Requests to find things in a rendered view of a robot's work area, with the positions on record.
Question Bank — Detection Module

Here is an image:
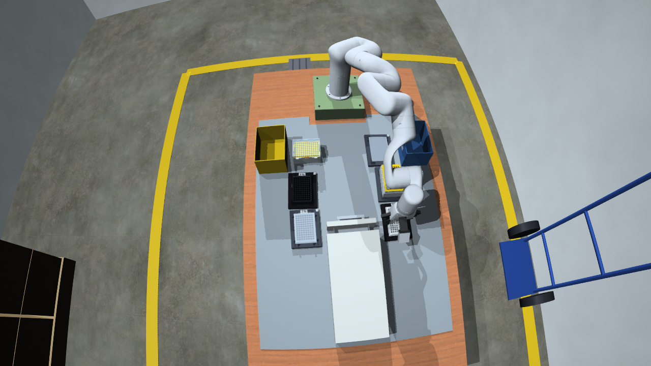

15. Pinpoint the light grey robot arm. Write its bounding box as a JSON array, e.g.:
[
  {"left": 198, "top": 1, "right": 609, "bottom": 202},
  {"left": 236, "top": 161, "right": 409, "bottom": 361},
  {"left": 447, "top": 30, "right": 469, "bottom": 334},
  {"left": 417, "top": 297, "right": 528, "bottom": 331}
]
[{"left": 326, "top": 37, "right": 424, "bottom": 216}]

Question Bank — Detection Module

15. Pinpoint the yellow open-top bin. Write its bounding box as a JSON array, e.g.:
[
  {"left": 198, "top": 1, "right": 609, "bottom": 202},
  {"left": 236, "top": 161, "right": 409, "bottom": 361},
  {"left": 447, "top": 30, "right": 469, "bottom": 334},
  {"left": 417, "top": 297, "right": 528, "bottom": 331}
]
[{"left": 254, "top": 125, "right": 288, "bottom": 174}]

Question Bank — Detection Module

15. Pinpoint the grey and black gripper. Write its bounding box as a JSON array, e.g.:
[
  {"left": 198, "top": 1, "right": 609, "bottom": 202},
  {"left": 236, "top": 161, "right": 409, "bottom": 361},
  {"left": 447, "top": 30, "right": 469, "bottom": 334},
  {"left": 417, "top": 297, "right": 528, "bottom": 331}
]
[{"left": 381, "top": 202, "right": 421, "bottom": 225}]

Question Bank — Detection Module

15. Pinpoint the blue open-top bin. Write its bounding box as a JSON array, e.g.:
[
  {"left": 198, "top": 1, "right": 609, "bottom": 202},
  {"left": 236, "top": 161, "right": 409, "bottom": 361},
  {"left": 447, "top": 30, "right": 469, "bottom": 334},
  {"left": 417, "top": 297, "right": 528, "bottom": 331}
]
[{"left": 398, "top": 120, "right": 434, "bottom": 166}]

